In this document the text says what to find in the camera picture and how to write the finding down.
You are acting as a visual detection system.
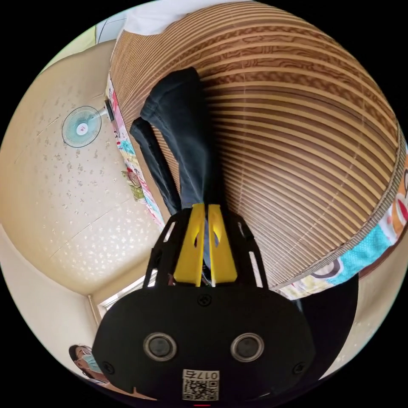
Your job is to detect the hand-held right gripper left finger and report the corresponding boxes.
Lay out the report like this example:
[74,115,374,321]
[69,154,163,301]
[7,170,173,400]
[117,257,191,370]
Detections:
[173,204,206,286]

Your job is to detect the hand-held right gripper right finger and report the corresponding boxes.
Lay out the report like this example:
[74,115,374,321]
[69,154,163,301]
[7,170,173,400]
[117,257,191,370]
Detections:
[208,204,238,286]

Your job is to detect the black pants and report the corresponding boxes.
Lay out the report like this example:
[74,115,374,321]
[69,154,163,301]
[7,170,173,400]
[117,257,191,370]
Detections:
[129,67,229,269]

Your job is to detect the window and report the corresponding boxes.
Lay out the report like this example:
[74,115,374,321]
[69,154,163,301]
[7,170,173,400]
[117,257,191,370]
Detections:
[97,276,157,312]

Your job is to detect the bed with woven mat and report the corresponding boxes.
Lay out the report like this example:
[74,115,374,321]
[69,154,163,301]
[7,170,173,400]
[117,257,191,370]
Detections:
[105,0,408,301]

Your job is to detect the standing fan with teal blades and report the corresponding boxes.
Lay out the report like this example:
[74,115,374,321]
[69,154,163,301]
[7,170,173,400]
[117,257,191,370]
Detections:
[61,101,116,149]

